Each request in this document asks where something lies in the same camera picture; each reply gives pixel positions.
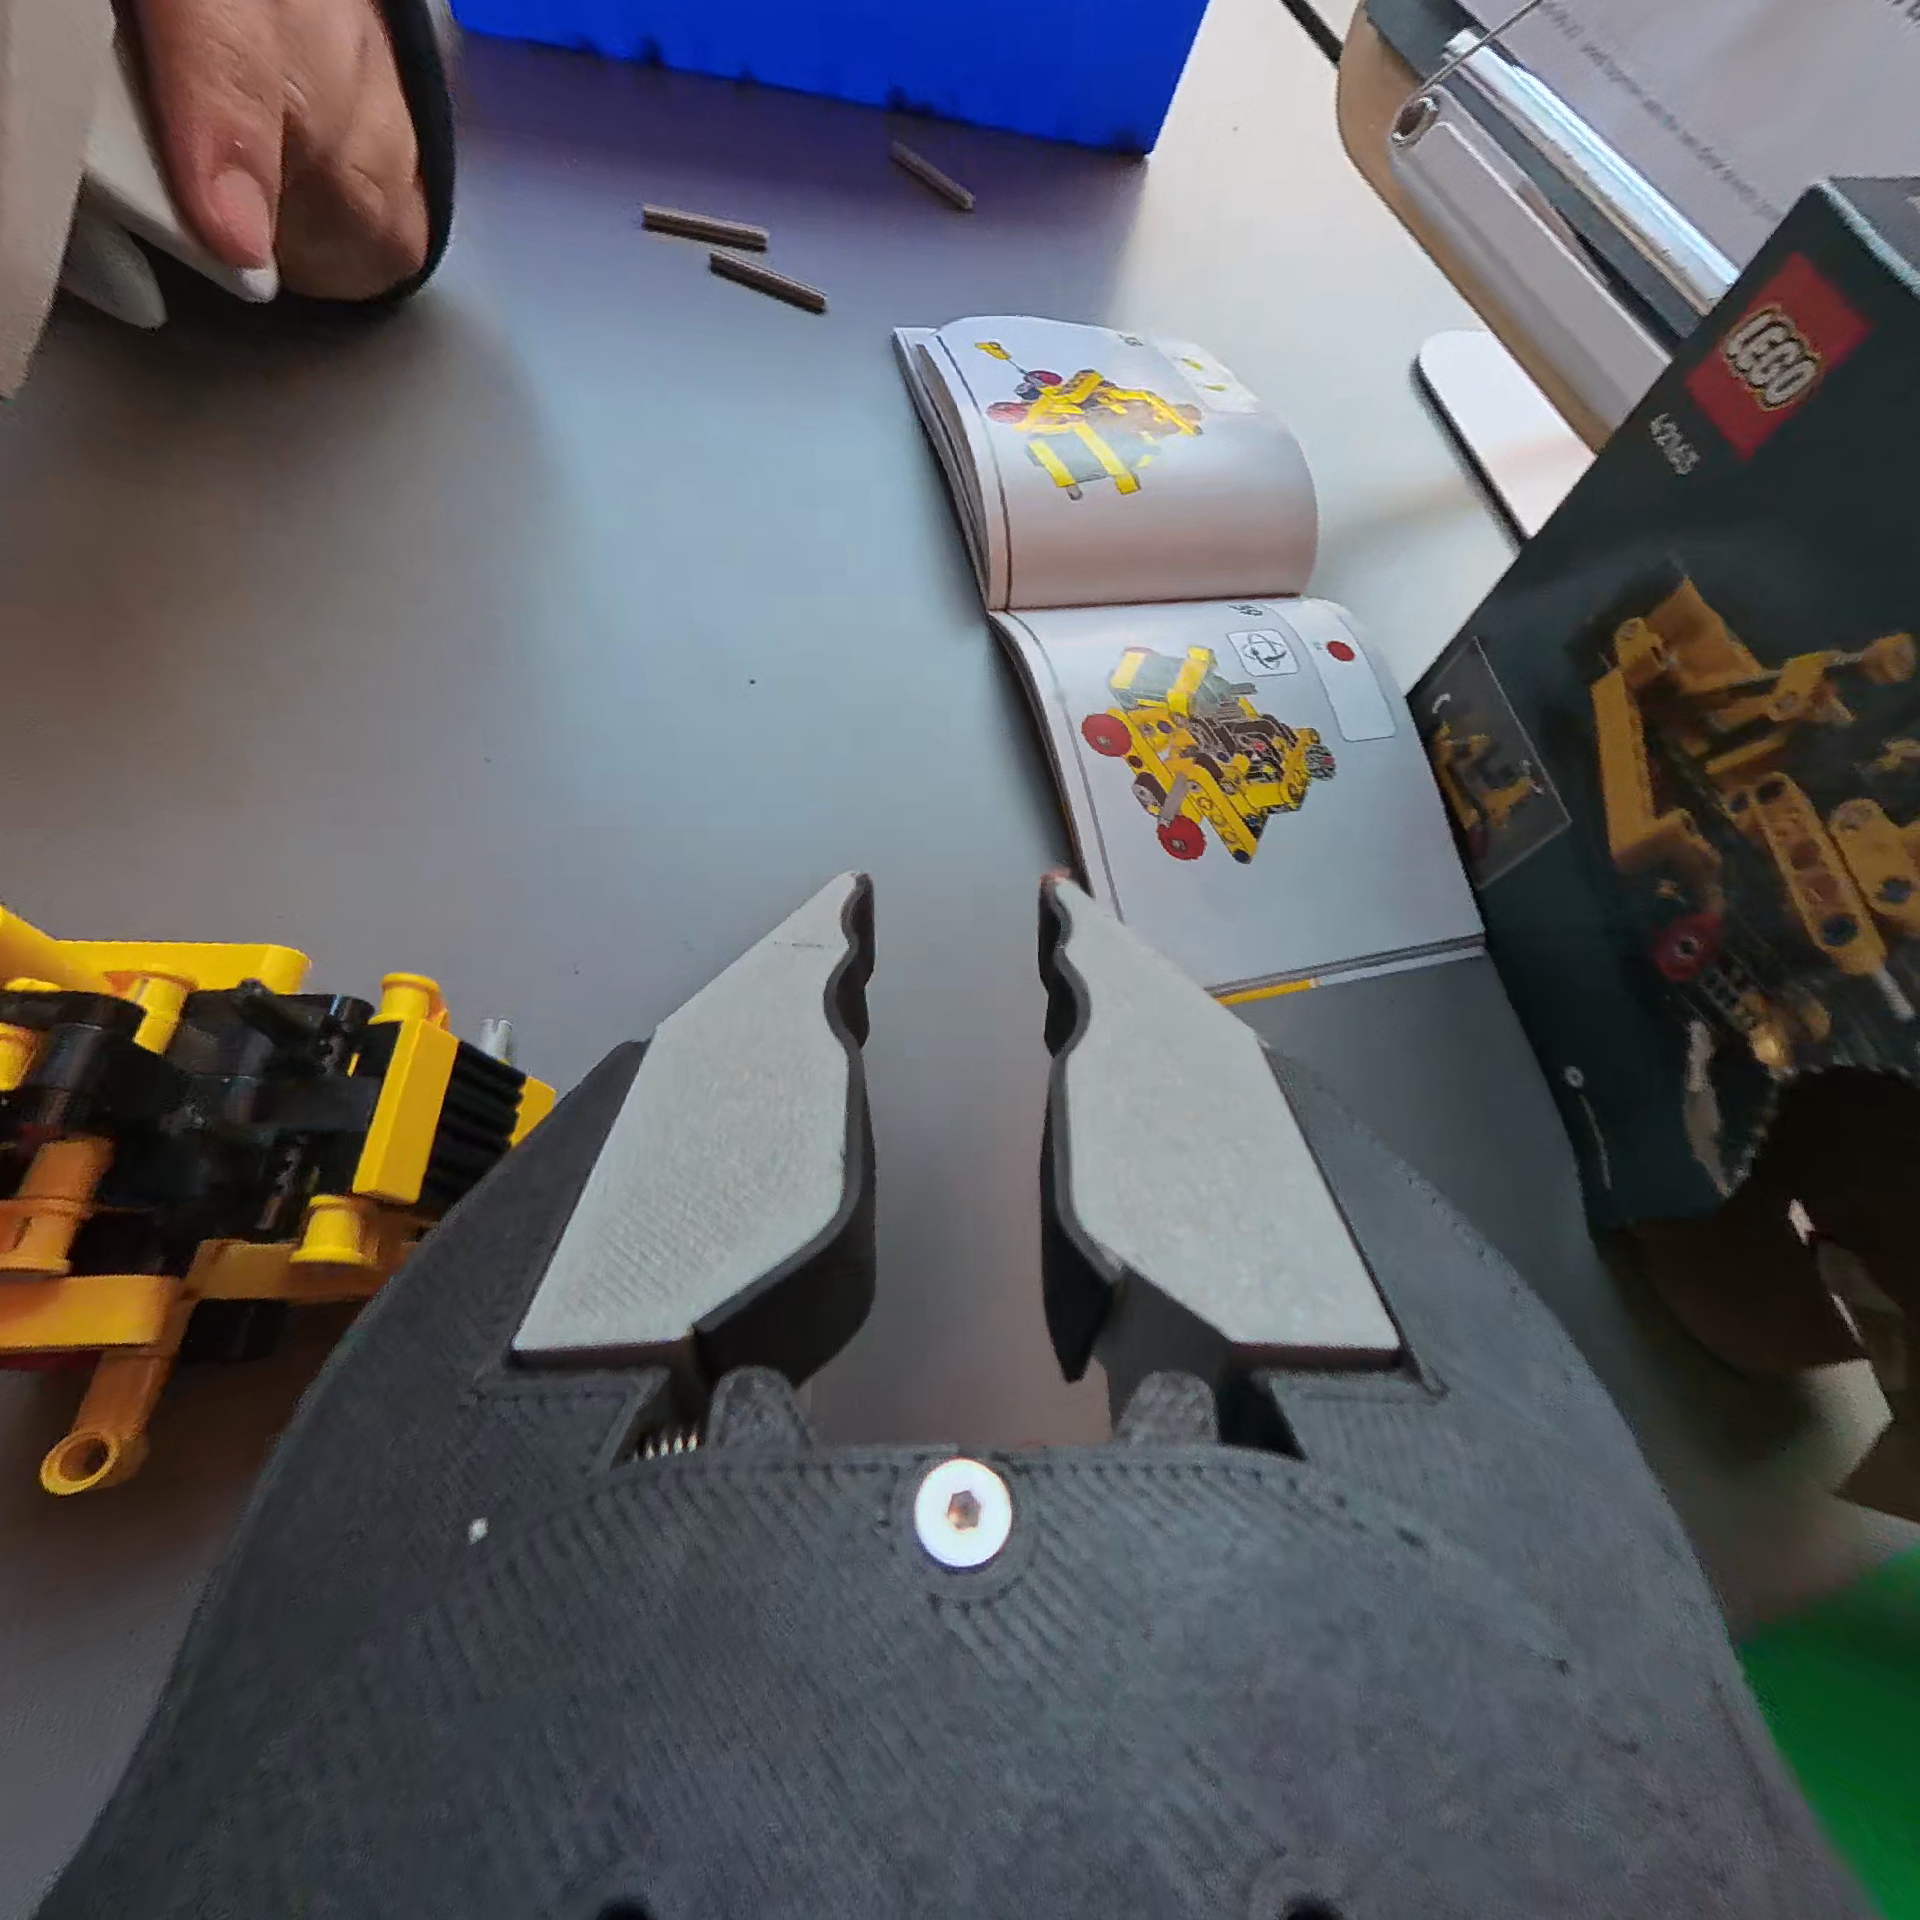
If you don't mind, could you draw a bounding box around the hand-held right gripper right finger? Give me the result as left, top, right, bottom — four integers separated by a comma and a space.
1036, 874, 1410, 1386

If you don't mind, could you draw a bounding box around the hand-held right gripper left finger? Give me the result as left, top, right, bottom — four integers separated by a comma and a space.
509, 867, 879, 1387

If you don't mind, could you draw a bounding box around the yellow lego vehicle model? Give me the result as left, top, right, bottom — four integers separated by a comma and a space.
0, 902, 559, 1499

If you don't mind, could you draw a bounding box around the lego instruction booklet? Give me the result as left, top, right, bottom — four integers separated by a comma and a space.
890, 314, 1486, 1002

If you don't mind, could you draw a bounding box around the dark lego set box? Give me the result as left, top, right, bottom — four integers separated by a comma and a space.
1406, 176, 1920, 1516

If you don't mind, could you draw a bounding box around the person's left hand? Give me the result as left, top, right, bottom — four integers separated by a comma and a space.
120, 0, 436, 304

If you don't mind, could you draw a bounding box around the blue plastic bin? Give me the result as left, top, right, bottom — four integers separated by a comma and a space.
449, 0, 1215, 157

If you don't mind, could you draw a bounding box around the white clipboard stand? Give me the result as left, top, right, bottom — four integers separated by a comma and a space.
1418, 327, 1593, 540

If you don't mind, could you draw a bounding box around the green plastic bin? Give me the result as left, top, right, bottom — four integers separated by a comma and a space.
1730, 1546, 1920, 1920

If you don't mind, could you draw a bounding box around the wooden clipboard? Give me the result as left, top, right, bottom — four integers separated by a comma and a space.
1333, 0, 1772, 450

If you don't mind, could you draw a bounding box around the printed instruction sheet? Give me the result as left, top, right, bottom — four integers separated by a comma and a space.
1476, 0, 1920, 234

